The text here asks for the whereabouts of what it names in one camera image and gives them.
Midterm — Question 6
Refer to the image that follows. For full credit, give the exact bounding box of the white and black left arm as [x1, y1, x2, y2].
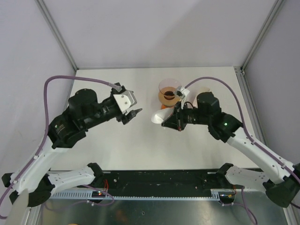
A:
[1, 86, 141, 207]

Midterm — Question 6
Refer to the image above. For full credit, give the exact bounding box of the cream coffee filter holder stack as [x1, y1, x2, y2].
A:
[193, 87, 210, 108]

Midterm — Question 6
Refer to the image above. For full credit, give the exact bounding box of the aluminium left corner post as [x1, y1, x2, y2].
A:
[35, 0, 78, 72]

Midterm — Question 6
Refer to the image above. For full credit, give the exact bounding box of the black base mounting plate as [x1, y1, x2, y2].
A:
[77, 168, 246, 198]

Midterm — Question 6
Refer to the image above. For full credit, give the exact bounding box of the clear pink plastic dripper cone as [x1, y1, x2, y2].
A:
[158, 78, 181, 94]

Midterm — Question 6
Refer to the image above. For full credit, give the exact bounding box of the grey slotted cable duct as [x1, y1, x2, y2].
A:
[50, 188, 235, 201]

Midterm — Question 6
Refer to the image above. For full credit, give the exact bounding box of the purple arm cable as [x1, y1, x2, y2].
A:
[184, 76, 300, 182]
[0, 75, 122, 218]

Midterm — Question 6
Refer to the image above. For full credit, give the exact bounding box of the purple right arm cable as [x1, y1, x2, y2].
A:
[184, 76, 300, 182]

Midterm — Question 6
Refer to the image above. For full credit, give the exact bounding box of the wooden and orange dripper stand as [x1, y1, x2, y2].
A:
[158, 90, 180, 110]

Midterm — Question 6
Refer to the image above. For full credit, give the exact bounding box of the aluminium right corner post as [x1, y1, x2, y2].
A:
[240, 0, 286, 71]

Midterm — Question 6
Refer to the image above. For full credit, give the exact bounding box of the aluminium corner post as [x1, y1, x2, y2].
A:
[35, 0, 78, 72]
[240, 0, 286, 71]

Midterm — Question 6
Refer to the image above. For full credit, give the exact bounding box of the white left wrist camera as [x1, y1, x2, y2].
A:
[113, 90, 137, 114]

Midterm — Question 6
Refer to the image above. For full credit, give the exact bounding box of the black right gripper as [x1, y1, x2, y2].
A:
[162, 100, 210, 131]

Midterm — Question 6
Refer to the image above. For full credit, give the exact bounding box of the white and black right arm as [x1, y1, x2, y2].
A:
[161, 92, 300, 208]

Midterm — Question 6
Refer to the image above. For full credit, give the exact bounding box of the aluminium frame rail front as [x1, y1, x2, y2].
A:
[34, 170, 289, 191]

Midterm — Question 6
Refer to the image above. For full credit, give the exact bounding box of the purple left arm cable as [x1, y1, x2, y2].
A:
[0, 75, 122, 218]

